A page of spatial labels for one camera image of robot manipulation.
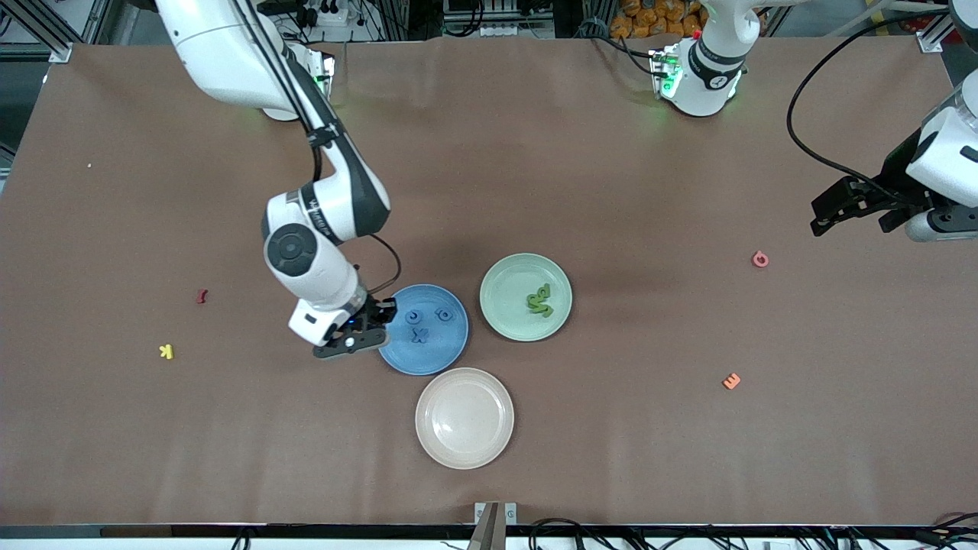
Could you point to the blue foam letter X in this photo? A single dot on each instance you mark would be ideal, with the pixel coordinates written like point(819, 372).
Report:
point(419, 335)

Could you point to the white power strip with plugs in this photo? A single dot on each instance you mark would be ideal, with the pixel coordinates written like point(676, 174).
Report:
point(332, 15)

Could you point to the metal table edge bracket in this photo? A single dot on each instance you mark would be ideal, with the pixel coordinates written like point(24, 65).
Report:
point(489, 527)

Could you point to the green foam letter M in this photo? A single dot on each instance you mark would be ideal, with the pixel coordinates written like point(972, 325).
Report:
point(541, 307)

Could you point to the yellow foam letter K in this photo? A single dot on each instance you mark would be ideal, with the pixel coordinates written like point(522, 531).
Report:
point(167, 351)

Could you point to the aluminium frame post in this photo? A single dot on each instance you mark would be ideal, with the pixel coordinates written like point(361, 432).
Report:
point(59, 52)
point(929, 42)

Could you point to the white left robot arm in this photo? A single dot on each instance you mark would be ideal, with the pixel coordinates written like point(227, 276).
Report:
point(703, 84)

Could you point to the brown table cover sheet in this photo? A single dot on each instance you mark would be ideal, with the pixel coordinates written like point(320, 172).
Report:
point(489, 153)

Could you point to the pink foam letter G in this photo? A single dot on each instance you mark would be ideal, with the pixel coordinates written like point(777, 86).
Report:
point(759, 265)

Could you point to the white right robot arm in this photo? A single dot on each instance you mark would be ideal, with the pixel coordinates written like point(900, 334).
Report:
point(221, 53)

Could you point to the blue plate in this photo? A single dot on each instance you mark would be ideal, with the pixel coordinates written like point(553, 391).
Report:
point(443, 351)

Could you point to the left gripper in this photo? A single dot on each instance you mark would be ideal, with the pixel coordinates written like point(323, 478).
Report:
point(895, 186)

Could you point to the blue foam letter C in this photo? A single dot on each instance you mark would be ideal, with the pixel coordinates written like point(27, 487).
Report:
point(419, 316)

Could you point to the blue foam letter Q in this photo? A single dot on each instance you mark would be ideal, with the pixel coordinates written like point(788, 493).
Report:
point(443, 318)

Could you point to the black table edge rail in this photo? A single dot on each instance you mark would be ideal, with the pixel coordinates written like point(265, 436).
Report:
point(306, 531)

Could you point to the beige plate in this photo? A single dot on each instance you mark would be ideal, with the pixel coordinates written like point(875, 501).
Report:
point(464, 418)

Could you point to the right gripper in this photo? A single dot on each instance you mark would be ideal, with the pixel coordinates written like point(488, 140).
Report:
point(374, 309)

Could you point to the orange foam letter E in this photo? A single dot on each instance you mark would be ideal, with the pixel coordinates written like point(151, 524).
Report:
point(732, 380)

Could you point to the orange snack bags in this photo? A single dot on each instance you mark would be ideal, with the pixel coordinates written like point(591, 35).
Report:
point(649, 15)

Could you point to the green plate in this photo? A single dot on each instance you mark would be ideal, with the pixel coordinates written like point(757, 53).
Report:
point(504, 290)

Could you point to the long white power strip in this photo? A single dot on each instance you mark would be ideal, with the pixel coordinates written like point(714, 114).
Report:
point(512, 30)

